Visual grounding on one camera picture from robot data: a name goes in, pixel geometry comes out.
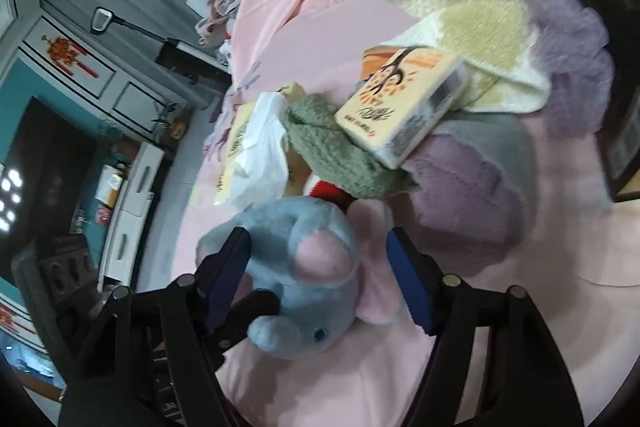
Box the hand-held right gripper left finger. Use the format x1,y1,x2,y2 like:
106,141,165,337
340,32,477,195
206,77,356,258
57,227,281,427

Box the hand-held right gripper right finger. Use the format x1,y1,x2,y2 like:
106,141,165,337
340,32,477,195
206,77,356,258
385,227,586,427

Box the blue grey elephant plush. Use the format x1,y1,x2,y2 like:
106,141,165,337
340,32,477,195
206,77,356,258
196,197,416,360

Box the red white knitted toy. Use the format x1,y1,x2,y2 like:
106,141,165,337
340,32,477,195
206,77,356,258
300,174,366,212

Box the purple mesh bath puff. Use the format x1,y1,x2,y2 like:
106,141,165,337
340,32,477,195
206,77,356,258
507,0,616,138

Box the lilac grey soft cloth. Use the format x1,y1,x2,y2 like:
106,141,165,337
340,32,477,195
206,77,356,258
402,112,538,263

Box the white television cabinet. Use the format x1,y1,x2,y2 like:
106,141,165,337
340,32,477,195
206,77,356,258
97,142,173,288

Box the opened yellow tissue pack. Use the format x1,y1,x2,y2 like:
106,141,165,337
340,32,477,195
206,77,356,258
214,82,306,210

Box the green knitted cloth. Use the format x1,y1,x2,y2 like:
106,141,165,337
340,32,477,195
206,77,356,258
282,93,421,200

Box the small potted plant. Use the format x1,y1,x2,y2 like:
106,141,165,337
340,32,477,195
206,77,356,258
152,103,188,138

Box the orange print tissue pack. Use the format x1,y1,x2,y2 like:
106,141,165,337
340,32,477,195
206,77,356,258
334,46,471,170

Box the dark stool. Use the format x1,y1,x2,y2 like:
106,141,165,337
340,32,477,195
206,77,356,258
155,39,233,108

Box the white cabinet doors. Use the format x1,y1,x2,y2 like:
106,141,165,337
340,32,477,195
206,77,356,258
17,14,193,132

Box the black television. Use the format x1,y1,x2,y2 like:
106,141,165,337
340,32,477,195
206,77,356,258
0,97,101,238

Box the pink printed bed sheet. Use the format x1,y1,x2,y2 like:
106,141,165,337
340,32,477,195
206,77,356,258
135,0,640,427

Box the floral patterned cloth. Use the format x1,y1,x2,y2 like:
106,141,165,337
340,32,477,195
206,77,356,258
195,0,246,45

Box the red knot ornament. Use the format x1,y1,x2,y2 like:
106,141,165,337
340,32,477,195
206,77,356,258
41,34,98,78

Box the black gold tea tin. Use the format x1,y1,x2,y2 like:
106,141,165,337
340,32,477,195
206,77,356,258
550,0,640,202

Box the black pole with handle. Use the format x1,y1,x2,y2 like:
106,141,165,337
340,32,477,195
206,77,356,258
91,7,173,45

